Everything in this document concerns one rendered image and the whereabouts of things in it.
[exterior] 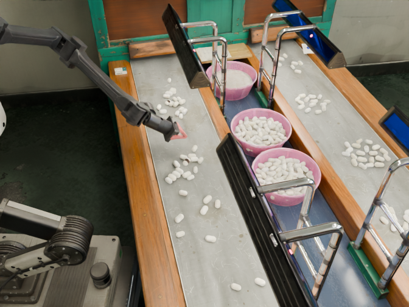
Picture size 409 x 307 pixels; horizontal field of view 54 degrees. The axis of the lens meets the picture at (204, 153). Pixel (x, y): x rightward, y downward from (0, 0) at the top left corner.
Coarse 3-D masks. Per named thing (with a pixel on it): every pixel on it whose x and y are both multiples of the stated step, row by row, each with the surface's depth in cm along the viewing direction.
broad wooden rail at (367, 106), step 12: (312, 60) 222; (324, 72) 212; (336, 72) 209; (348, 72) 209; (336, 84) 202; (348, 84) 201; (360, 84) 201; (348, 96) 194; (360, 96) 193; (372, 96) 193; (360, 108) 186; (372, 108) 186; (384, 108) 186; (372, 120) 180; (384, 132) 174; (396, 144) 168; (396, 156) 166; (408, 168) 160
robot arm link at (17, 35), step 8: (0, 16) 129; (0, 24) 124; (8, 24) 128; (0, 32) 129; (8, 32) 130; (16, 32) 134; (24, 32) 138; (32, 32) 142; (40, 32) 147; (48, 32) 152; (56, 32) 155; (64, 32) 160; (0, 40) 130; (8, 40) 132; (16, 40) 136; (24, 40) 139; (32, 40) 143; (40, 40) 147; (48, 40) 151; (56, 40) 155; (64, 40) 161; (56, 48) 160; (64, 48) 158; (72, 48) 157; (64, 56) 158
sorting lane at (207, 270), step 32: (160, 64) 220; (160, 96) 198; (192, 96) 198; (192, 128) 180; (160, 160) 165; (160, 192) 152; (192, 192) 152; (224, 192) 152; (192, 224) 141; (224, 224) 141; (192, 256) 131; (224, 256) 131; (256, 256) 131; (192, 288) 123; (224, 288) 123; (256, 288) 123
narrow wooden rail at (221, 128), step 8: (200, 88) 198; (208, 88) 198; (208, 96) 193; (208, 104) 189; (216, 104) 189; (208, 112) 187; (216, 112) 184; (216, 120) 180; (224, 120) 180; (216, 128) 176; (224, 128) 176; (224, 136) 172
